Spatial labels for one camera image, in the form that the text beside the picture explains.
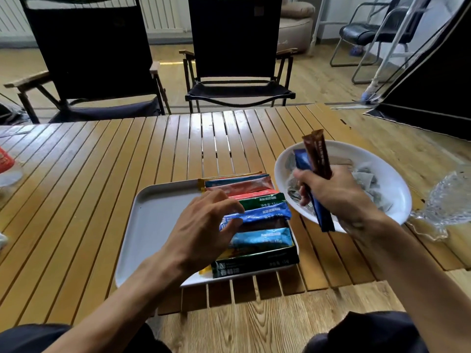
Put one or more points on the grey rectangular tray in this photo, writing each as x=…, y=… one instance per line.
x=154, y=224

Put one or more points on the white wall radiator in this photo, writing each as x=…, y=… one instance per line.
x=162, y=10

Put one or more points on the white metal frame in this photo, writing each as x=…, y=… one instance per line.
x=395, y=40

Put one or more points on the black fabric backdrop panel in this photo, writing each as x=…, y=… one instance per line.
x=11, y=113
x=441, y=88

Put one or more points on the person's left forearm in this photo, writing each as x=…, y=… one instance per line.
x=110, y=312

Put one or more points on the person's left leg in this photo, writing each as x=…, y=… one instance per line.
x=29, y=340

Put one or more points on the crumpled white tissue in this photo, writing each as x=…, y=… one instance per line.
x=3, y=241

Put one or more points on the pile of grey sachets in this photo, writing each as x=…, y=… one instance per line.
x=368, y=180

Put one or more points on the person's right forearm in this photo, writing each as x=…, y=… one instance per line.
x=423, y=283

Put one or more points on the person's right leg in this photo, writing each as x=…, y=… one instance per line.
x=368, y=334

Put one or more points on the clear patterned glass cup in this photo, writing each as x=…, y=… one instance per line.
x=449, y=202

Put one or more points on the person's leg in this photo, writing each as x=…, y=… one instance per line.
x=368, y=334
x=29, y=340

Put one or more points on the black office chair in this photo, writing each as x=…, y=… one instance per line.
x=357, y=33

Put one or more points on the small white pen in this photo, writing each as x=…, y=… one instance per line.
x=18, y=130

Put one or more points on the beige inflatable sofa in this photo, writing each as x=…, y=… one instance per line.
x=294, y=33

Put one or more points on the black folding chair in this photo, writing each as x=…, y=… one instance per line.
x=92, y=44
x=235, y=36

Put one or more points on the row of colourful stick packets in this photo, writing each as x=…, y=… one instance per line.
x=257, y=216

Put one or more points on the person's left hand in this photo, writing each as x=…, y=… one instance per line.
x=198, y=235

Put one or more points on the clear bottle with red cap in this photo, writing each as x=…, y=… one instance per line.
x=5, y=163

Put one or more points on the small blue bundle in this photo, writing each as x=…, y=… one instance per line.
x=356, y=51

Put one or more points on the white round bowl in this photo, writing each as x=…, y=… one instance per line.
x=390, y=180

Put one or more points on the person's right hand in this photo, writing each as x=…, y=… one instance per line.
x=342, y=198

